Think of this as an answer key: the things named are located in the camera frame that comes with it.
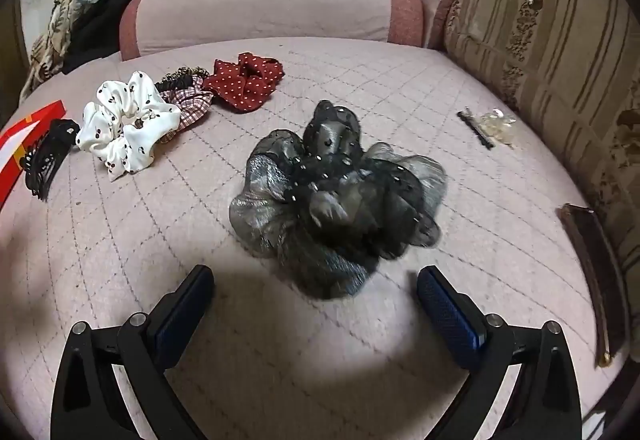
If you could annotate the black hair claw clip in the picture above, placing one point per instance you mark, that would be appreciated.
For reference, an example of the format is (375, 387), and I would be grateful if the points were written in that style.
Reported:
(47, 155)

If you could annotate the leopard-print cloth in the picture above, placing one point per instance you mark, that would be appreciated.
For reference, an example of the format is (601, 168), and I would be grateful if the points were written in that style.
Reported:
(55, 30)

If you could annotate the white cherry-print scrunchie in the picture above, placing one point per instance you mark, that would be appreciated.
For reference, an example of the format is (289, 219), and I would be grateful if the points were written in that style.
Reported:
(125, 120)

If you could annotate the clear hair claw clip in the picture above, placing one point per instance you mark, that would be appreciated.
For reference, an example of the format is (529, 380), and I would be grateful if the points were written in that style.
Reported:
(497, 130)

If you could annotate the black cloth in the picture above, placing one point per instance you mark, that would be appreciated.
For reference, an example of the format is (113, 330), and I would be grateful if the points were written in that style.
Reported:
(105, 30)

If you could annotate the red polka-dot scrunchie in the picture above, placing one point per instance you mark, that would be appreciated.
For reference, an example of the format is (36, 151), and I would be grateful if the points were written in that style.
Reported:
(240, 85)

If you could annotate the black organza scrunchie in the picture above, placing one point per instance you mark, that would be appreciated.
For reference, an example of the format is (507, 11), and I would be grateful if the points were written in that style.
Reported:
(325, 200)

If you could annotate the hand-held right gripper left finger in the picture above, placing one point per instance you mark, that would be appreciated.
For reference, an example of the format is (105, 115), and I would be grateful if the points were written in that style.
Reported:
(180, 320)

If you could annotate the plaid scrunchie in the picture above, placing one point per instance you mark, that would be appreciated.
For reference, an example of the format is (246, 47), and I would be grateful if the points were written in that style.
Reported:
(190, 103)

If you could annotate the red-rimmed white tray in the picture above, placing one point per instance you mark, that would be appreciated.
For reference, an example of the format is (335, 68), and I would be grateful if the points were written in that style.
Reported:
(20, 135)

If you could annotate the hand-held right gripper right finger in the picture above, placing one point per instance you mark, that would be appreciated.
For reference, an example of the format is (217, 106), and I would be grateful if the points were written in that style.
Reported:
(450, 315)

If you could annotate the black gold-trimmed scrunchie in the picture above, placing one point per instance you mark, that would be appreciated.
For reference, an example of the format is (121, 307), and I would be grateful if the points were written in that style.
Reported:
(175, 81)

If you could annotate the striped floral sofa cushion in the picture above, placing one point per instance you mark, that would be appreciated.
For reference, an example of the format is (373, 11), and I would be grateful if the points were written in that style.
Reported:
(550, 35)

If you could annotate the pink pillow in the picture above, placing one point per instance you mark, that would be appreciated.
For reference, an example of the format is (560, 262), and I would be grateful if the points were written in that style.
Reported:
(260, 5)

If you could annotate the brown hair barrette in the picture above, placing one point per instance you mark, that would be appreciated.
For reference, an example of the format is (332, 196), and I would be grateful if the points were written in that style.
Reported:
(590, 260)

